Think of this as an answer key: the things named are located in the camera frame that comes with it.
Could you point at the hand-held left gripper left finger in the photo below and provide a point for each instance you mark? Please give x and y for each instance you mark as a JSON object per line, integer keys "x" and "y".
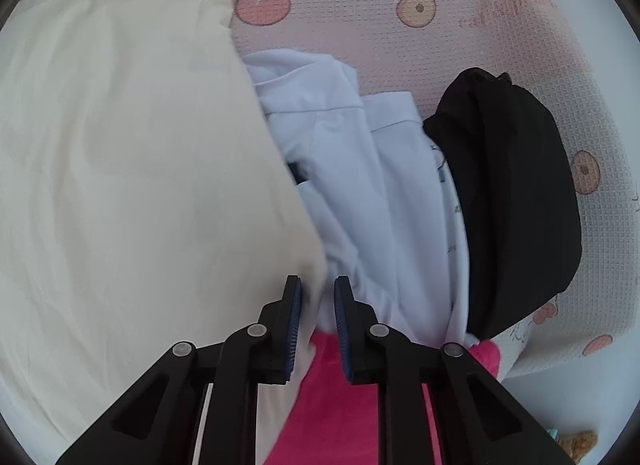
{"x": 296, "y": 330}

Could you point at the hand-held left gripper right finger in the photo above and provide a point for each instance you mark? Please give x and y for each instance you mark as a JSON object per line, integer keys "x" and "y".
{"x": 341, "y": 330}

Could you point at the white shirt with navy stripes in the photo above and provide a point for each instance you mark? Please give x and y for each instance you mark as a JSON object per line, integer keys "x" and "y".
{"x": 360, "y": 185}

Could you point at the cream and pink t-shirt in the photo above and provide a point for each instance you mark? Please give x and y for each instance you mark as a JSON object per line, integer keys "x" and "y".
{"x": 125, "y": 145}

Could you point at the white small print garment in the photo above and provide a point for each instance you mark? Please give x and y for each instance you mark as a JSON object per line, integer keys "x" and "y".
{"x": 457, "y": 225}

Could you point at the black garment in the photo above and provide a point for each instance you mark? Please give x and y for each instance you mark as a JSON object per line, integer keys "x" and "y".
{"x": 515, "y": 195}

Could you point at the small tan object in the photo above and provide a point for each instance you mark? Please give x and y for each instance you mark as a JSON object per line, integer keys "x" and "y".
{"x": 579, "y": 444}

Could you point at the pink white cat print blanket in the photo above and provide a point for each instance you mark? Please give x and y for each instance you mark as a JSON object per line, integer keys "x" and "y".
{"x": 350, "y": 5}

